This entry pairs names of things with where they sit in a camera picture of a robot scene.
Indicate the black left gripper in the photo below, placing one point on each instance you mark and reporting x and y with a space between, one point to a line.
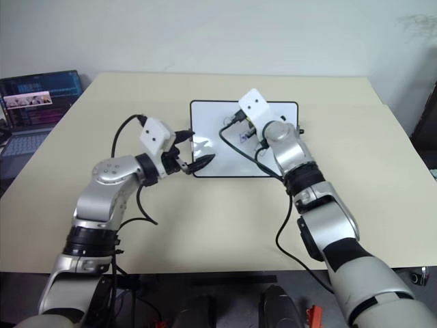
172 162

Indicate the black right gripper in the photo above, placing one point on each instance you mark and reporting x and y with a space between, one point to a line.
250 131

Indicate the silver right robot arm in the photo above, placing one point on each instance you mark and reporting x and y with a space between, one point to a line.
290 147

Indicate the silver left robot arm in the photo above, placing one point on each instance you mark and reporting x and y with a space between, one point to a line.
106 174

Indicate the black framed tabletop whiteboard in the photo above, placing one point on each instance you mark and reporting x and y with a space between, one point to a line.
211 116

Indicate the open grey laptop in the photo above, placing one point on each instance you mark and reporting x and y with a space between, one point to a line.
34 102

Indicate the black chair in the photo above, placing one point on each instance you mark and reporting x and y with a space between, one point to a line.
426 130

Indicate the dark rounded shape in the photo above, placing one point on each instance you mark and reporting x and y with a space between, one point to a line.
276 307

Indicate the orange red clamp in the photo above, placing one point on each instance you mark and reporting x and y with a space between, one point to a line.
314 316

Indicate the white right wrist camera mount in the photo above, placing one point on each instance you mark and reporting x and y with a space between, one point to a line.
254 106

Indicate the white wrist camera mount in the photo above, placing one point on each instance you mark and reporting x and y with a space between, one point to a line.
155 135
254 106

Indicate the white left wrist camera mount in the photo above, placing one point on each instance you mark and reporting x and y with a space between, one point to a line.
155 135

